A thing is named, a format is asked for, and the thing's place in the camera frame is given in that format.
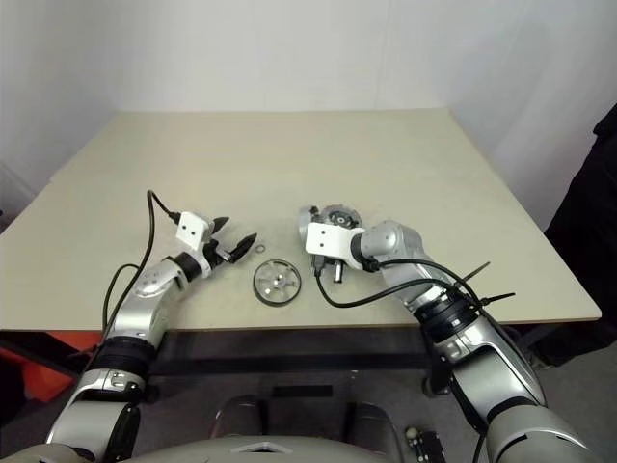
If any silver spoked rotor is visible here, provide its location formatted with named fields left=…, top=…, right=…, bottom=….
left=252, top=259, right=304, bottom=308

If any small black device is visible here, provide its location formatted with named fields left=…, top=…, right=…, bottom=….
left=403, top=425, right=443, bottom=463

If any motor stator with copper windings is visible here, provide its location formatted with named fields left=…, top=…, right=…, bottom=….
left=297, top=204, right=323, bottom=255

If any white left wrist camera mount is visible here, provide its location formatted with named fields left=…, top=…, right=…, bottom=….
left=175, top=210, right=218, bottom=280

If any dark glossy rounded shape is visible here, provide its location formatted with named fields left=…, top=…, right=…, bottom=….
left=214, top=395, right=269, bottom=441

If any person in dark clothes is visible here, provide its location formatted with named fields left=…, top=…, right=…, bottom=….
left=544, top=98, right=617, bottom=368

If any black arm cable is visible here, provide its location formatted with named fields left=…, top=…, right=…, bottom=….
left=101, top=190, right=182, bottom=339
left=312, top=258, right=486, bottom=311

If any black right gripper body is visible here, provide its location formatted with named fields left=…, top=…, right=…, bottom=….
left=310, top=254, right=347, bottom=286

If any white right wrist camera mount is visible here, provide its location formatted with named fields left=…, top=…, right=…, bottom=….
left=305, top=221, right=363, bottom=270

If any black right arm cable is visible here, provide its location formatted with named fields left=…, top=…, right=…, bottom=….
left=312, top=258, right=486, bottom=311

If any black zip tie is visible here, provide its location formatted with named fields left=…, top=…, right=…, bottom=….
left=461, top=260, right=492, bottom=286
left=475, top=290, right=516, bottom=309

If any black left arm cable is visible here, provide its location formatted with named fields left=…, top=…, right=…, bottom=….
left=101, top=190, right=182, bottom=339

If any silver robot torso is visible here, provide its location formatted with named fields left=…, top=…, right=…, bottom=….
left=120, top=436, right=488, bottom=463

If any orange bin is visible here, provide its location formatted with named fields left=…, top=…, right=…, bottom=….
left=0, top=330, right=105, bottom=404

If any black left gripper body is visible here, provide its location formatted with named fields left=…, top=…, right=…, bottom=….
left=204, top=235, right=242, bottom=269

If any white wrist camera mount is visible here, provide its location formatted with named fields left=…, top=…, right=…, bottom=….
left=305, top=221, right=363, bottom=270
left=175, top=210, right=218, bottom=280

